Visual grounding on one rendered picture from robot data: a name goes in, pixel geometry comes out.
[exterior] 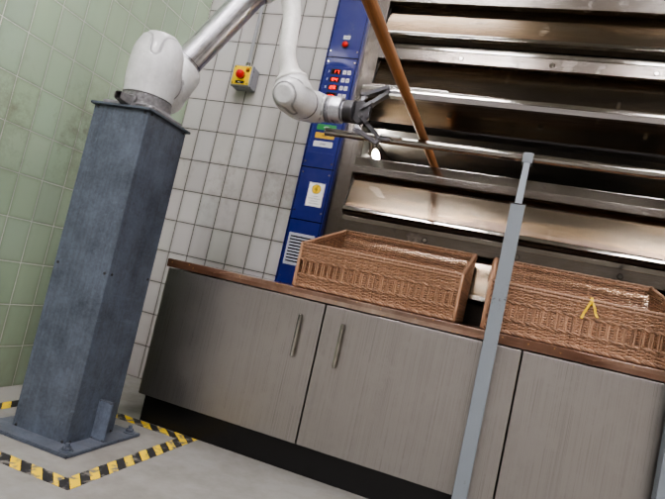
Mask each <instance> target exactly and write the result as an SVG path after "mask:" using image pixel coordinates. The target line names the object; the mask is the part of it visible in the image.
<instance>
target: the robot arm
mask: <svg viewBox="0 0 665 499"><path fill-rule="evenodd" d="M273 1H275V0H227V1H226V2H225V3H224V4H223V5H222V6H221V7H220V8H219V9H218V10H217V11H216V12H215V13H214V14H213V15H212V16H211V17H210V18H209V19H208V20H207V21H206V22H205V23H204V24H203V26H202V27H201V28H200V29H199V30H198V31H197V32H196V33H195V34H194V35H193V36H192V37H191V38H190V39H189V40H188V41H187V42H186V43H185V44H184V45H183V46H181V45H180V43H178V41H177V40H176V39H175V38H174V37H173V36H171V35H169V34H167V33H165V32H162V31H157V30H150V31H148V32H145V33H143V34H142V35H141V36H140V37H139V39H138V40H137V41H136V43H135V44H134V47H133V49H132V52H131V55H130V58H129V62H128V66H127V70H126V75H125V80H124V87H123V91H118V90H117V91H115V94H114V98H116V99H117V100H113V99H104V100H103V101H104V102H112V103H120V104H127V105H135V106H143V107H149V108H152V109H153V110H155V111H157V112H158V113H160V114H161V115H163V116H165V117H166V118H168V119H169V120H171V121H172V122H174V123H176V124H177V125H179V126H180V127H182V125H181V124H180V123H178V122H177V121H175V120H174V119H172V118H171V117H170V115H171V114H174V113H176V112H178V111H179V110H180V109H181V108H182V107H183V106H184V104H185V102H186V101H187V99H188V98H189V96H190V95H191V94H192V92H193V91H194V90H195V88H196V87H197V86H198V84H199V81H200V74H199V72H200V71H201V70H202V69H203V68H204V66H205V65H206V64H207V63H208V62H209V61H210V60H211V59H212V58H213V57H214V56H215V55H216V54H217V53H218V52H219V51H220V50H221V49H222V48H223V47H224V45H225V44H226V43H227V42H228V41H229V40H230V39H231V38H232V37H233V36H234V35H235V34H236V33H237V32H238V31H239V30H240V29H241V28H242V27H243V25H244V24H245V23H246V22H247V21H248V20H249V19H250V18H251V17H252V16H253V15H254V14H255V13H256V12H257V11H258V10H259V9H260V8H261V7H262V6H263V4H270V3H272V2H273ZM281 4H282V9H283V21H282V29H281V37H280V46H279V75H278V76H277V77H276V79H275V85H274V87H273V90H272V98H273V101H274V103H275V105H276V106H277V108H278V109H279V110H280V111H282V112H283V113H285V114H286V115H287V116H289V117H291V118H292V119H295V120H297V121H301V122H307V123H334V124H342V123H350V124H355V127H354V128H353V129H352V130H353V131H354V132H355V133H356V134H358V135H361V136H362V137H363V138H365V139H366V140H368V141H369V142H370V143H372V144H373V145H374V146H376V147H377V146H378V145H379V143H380V142H391V140H396V141H402V140H403V139H402V137H401V136H396V135H388V134H380V136H379V135H378V133H377V132H376V131H375V130H374V129H373V127H372V126H371V125H370V124H369V123H368V121H369V120H370V115H371V112H372V110H371V109H372V108H373V107H374V106H376V105H377V104H379V103H380V102H382V101H384V100H385V99H387V98H389V97H390V99H397V100H403V98H402V96H401V94H400V92H398V91H391V88H390V86H389V85H385V86H382V87H379V88H376V89H374V90H371V91H368V92H361V93H360V94H361V100H360V101H354V100H345V98H344V97H338V96H332V95H331V96H330V95H326V94H324V93H322V92H320V91H316V90H313V88H312V86H311V83H310V81H309V79H308V76H307V74H306V73H305V72H303V71H302V70H301V69H300V68H299V65H298V62H297V57H296V47H297V41H298V35H299V29H300V23H301V0H281ZM379 94H381V95H379ZM377 95H379V96H378V97H376V98H374V99H373V100H370V101H368V102H367V103H366V102H365V100H366V99H368V98H371V97H374V96H377ZM362 124H365V126H366V127H367V128H368V129H369V130H370V131H371V133H372V134H373V135H374V136H375V138H376V140H374V139H373V138H371V137H370V136H369V135H367V134H366V133H364V132H363V131H362V130H361V129H360V128H359V126H360V125H362Z"/></svg>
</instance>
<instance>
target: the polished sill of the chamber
mask: <svg viewBox="0 0 665 499"><path fill-rule="evenodd" d="M354 165H360V166H367V167H374V168H380V169H387V170H394V171H401V172H408V173H414V174H421V175H427V176H434V177H441V178H448V179H455V180H462V181H468V182H475V183H482V184H489V185H496V186H503V187H510V188H516V189H518V188H519V184H520V180H519V179H516V178H509V177H503V176H496V175H489V174H481V173H474V172H467V171H460V170H453V169H446V168H439V167H432V166H425V165H417V164H410V163H403V162H397V161H390V160H383V159H376V158H369V157H362V156H357V157H356V158H355V163H354ZM525 190H529V191H536V192H543V193H550V194H556V195H563V196H570V197H577V198H584V199H591V200H598V201H604V202H611V203H618V204H624V205H631V206H638V207H644V208H651V209H658V210H665V200H664V199H657V198H650V197H643V196H636V195H629V194H622V193H615V192H608V191H601V190H594V189H587V188H580V187H573V186H566V185H559V184H552V183H544V182H537V181H530V180H527V181H526V185H525Z"/></svg>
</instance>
